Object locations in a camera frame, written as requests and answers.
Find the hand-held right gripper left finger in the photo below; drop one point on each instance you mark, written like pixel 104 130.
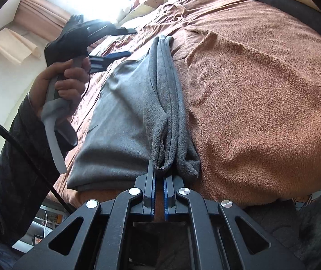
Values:
pixel 152 197

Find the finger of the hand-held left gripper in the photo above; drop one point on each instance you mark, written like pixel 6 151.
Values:
pixel 125 31
pixel 115 55

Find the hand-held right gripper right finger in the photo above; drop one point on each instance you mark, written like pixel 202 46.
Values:
pixel 166 199

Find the grey fleece T-shirt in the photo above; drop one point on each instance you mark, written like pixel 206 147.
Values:
pixel 126 112

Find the person's left forearm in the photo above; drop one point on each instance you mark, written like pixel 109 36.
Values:
pixel 11 160

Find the person's left hand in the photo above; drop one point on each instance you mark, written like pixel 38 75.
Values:
pixel 70 73

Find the pink curtain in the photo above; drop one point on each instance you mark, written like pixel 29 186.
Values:
pixel 42 17

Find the bear print pillow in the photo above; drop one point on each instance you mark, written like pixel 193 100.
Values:
pixel 152 1

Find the cluttered side table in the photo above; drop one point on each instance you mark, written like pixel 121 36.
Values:
pixel 45 222

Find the brown fleece blanket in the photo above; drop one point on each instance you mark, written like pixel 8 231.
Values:
pixel 247 90

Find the cartoon print bed sheet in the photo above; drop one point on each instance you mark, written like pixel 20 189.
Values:
pixel 306 202

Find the person's dark fleece pants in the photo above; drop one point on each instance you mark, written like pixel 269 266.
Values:
pixel 312 230

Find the black garment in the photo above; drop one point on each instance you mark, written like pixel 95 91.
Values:
pixel 304 14

